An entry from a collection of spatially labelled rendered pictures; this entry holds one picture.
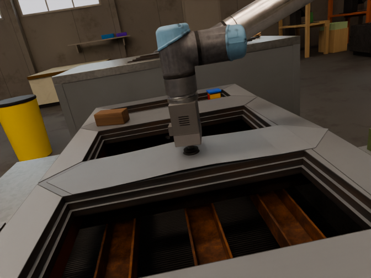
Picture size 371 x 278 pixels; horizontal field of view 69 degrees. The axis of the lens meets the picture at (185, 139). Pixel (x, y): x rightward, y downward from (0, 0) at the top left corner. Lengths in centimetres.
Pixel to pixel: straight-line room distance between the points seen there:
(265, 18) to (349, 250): 55
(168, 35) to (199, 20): 832
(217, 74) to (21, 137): 264
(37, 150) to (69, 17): 589
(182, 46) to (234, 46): 11
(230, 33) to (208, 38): 5
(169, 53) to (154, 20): 820
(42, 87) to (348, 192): 680
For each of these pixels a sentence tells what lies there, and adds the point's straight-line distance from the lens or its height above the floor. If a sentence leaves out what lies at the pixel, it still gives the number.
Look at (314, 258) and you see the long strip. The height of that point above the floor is 87.
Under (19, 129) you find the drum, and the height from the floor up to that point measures 42.
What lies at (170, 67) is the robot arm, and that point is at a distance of 61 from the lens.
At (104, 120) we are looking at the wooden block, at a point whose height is 89.
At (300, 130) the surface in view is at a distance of 80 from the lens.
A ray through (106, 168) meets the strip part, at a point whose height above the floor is 87.
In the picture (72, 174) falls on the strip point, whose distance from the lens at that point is 77.
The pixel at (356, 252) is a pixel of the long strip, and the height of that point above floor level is 87.
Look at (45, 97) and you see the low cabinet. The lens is 709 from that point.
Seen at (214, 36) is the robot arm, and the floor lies 114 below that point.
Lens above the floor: 116
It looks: 22 degrees down
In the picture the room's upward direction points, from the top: 9 degrees counter-clockwise
